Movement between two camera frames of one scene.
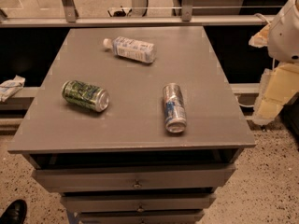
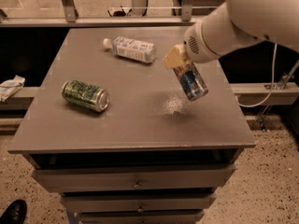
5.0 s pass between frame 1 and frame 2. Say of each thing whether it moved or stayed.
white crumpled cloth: stayed
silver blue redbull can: moved
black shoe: stayed
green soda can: stayed
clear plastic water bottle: stayed
